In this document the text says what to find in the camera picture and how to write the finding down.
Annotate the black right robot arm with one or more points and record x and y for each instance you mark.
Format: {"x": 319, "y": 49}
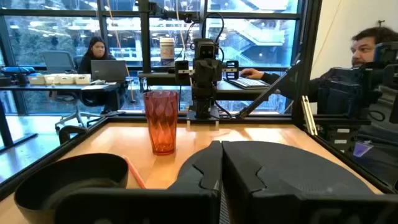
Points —
{"x": 203, "y": 102}

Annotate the black equipment block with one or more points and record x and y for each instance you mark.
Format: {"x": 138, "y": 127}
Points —
{"x": 342, "y": 90}

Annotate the grey office chair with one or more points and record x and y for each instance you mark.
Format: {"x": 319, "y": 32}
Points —
{"x": 59, "y": 62}

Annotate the person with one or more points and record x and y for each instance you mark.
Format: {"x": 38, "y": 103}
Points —
{"x": 98, "y": 49}
{"x": 363, "y": 51}

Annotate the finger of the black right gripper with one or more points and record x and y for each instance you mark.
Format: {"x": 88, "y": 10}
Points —
{"x": 201, "y": 80}
{"x": 214, "y": 80}

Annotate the black aluminium table frame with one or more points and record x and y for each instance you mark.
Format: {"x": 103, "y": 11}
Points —
{"x": 264, "y": 119}

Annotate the white canister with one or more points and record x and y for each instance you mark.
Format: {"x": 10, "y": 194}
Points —
{"x": 167, "y": 48}

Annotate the silver metal bracket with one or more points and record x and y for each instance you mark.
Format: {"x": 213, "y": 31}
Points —
{"x": 309, "y": 115}

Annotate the red faceted plastic tumbler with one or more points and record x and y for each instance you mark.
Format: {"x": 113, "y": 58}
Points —
{"x": 161, "y": 124}

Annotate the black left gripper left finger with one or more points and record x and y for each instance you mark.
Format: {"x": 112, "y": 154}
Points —
{"x": 186, "y": 205}

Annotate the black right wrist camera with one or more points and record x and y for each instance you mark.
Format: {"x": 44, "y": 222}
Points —
{"x": 206, "y": 49}

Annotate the white storage box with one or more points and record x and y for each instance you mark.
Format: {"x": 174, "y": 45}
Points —
{"x": 36, "y": 80}
{"x": 65, "y": 79}
{"x": 51, "y": 80}
{"x": 82, "y": 79}

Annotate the pink drinking straw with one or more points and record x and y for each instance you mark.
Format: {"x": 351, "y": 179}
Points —
{"x": 135, "y": 172}

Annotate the computer keyboard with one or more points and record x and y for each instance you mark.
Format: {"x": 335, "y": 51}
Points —
{"x": 247, "y": 83}

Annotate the grey laptop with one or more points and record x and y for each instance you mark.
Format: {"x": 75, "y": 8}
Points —
{"x": 109, "y": 71}

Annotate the long office desk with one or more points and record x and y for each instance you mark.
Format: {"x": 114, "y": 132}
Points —
{"x": 62, "y": 88}

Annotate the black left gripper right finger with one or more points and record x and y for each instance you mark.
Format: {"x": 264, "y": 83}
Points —
{"x": 280, "y": 208}

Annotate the black bowl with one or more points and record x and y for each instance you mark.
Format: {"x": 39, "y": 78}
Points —
{"x": 77, "y": 169}

